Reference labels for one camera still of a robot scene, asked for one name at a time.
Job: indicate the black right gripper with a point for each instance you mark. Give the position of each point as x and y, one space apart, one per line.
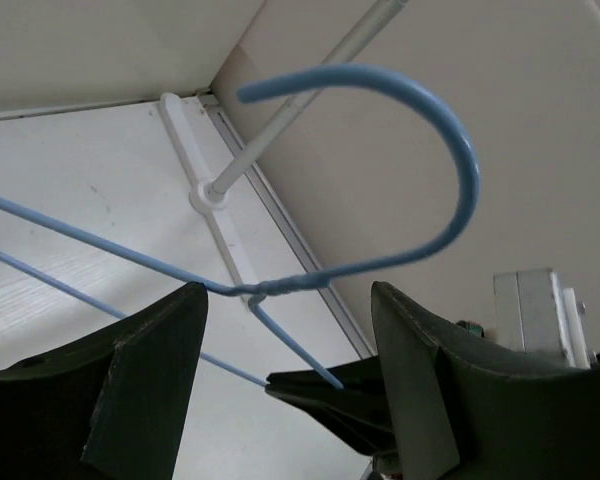
358 413

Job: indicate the silver metal box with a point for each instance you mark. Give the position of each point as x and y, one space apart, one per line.
537 316

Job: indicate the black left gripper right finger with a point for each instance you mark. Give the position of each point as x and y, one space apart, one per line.
463 407

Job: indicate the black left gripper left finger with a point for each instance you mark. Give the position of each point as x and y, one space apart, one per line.
110 405

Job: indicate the white and silver clothes rack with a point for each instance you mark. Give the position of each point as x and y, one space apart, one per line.
209 196

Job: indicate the light blue wire hanger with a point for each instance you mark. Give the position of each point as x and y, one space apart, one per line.
110 170

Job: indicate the aluminium rail at right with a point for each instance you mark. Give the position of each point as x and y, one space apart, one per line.
285 224

